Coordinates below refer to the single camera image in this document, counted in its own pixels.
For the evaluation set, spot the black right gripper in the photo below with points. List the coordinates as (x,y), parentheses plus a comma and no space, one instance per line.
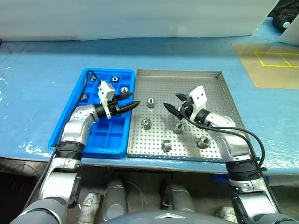
(187,107)

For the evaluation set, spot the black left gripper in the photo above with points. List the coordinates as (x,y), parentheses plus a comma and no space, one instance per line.
(115,107)

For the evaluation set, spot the metal nut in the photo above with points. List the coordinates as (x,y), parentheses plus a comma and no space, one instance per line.
(151,102)
(203,142)
(124,89)
(146,123)

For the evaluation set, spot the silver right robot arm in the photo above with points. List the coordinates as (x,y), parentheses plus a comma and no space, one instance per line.
(236,144)

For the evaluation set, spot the blue compartment tray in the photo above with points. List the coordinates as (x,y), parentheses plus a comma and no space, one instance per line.
(112,140)

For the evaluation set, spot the metal nut in blue tray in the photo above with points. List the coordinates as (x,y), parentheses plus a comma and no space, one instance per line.
(124,89)

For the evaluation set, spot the perforated metal tray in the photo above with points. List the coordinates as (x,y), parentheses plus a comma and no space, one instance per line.
(163,88)

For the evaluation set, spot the brown cardboard sheet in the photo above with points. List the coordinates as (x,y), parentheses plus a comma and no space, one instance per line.
(257,77)

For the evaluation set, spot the white foam board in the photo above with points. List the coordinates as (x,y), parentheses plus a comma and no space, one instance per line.
(140,18)

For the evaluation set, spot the dark grey rounded leg shell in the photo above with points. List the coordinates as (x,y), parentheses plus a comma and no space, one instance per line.
(115,198)
(180,200)

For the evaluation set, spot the white mottled foot cover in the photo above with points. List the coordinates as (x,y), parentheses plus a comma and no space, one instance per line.
(90,203)
(225,213)

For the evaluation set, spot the grey robot chest shell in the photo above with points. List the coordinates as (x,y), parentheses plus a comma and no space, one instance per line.
(163,218)

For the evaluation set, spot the white panel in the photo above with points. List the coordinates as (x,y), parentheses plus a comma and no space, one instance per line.
(292,35)

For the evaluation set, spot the black bag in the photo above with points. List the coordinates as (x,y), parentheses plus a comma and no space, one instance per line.
(282,11)

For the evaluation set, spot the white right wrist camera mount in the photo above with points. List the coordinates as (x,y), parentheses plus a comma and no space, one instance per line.
(198,98)

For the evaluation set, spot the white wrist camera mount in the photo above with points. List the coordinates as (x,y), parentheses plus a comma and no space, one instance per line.
(198,98)
(106,92)

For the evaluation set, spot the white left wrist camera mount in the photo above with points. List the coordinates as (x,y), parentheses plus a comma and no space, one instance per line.
(106,92)

